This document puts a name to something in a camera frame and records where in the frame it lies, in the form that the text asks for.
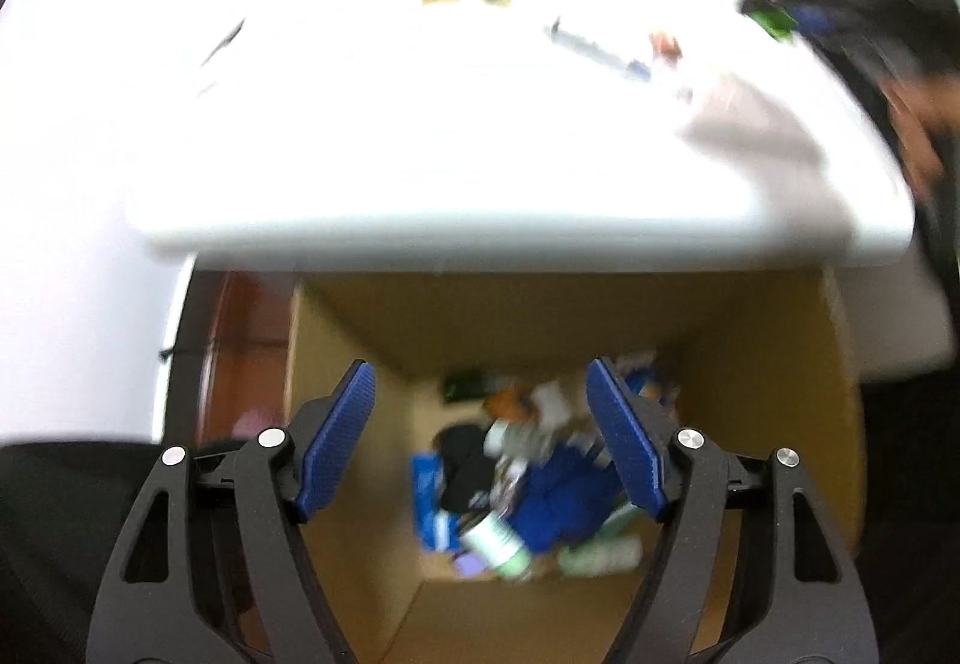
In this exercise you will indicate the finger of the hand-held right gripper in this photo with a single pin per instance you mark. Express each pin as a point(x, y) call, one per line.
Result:
point(814, 19)

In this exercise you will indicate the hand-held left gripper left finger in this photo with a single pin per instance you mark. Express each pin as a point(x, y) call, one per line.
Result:
point(341, 439)

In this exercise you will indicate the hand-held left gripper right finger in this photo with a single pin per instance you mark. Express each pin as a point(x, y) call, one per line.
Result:
point(626, 439)

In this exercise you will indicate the green foil packet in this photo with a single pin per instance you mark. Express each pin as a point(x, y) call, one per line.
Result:
point(769, 19)

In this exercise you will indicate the black knitted cloth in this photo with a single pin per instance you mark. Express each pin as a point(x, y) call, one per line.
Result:
point(465, 469)

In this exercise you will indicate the dark green packet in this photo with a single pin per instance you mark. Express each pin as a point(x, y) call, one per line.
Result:
point(472, 385)

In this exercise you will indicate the cardboard box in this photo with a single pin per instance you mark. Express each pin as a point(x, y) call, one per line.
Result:
point(525, 311)

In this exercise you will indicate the person's right hand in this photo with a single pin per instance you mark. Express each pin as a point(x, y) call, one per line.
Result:
point(919, 124)

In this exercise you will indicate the blue cloth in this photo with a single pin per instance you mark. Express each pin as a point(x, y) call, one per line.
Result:
point(562, 499)

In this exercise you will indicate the blue white packet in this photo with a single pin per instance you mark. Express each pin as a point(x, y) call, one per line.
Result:
point(431, 499)

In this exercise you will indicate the white pen-shaped tube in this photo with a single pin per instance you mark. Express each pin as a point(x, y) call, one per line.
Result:
point(592, 45)

